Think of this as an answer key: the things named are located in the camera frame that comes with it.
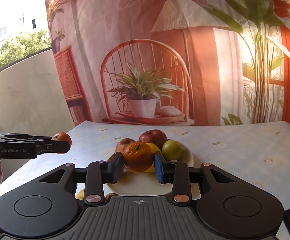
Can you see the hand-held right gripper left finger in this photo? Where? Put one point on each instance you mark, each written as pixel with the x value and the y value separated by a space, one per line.
pixel 116 166

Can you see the green round fruit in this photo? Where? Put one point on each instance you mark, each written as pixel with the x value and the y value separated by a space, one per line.
pixel 172 150

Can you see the yellow lemon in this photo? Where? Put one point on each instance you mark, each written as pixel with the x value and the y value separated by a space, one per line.
pixel 155 148

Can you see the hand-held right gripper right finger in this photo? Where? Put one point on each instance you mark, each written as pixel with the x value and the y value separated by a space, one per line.
pixel 160 167

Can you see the white building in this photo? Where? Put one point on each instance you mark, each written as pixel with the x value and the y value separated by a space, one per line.
pixel 12 25

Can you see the small mandarin orange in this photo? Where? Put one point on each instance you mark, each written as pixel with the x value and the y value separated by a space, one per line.
pixel 63 136

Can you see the brownish apple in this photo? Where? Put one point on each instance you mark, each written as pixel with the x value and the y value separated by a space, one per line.
pixel 125 146

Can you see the beige round plate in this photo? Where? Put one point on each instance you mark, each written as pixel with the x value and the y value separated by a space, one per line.
pixel 135 183

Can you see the green trees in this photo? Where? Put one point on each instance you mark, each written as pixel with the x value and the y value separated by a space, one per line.
pixel 20 50

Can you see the small yellow fruit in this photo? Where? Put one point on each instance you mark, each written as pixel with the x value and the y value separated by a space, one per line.
pixel 110 197
pixel 80 195

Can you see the printed backdrop cloth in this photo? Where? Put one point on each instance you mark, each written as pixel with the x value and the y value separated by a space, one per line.
pixel 135 42

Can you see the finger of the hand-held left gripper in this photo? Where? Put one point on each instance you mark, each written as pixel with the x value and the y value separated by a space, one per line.
pixel 53 146
pixel 30 137

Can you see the red apple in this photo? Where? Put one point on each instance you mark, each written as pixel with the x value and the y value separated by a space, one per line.
pixel 153 138

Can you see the large mandarin orange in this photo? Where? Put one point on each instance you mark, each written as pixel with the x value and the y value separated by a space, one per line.
pixel 137 157

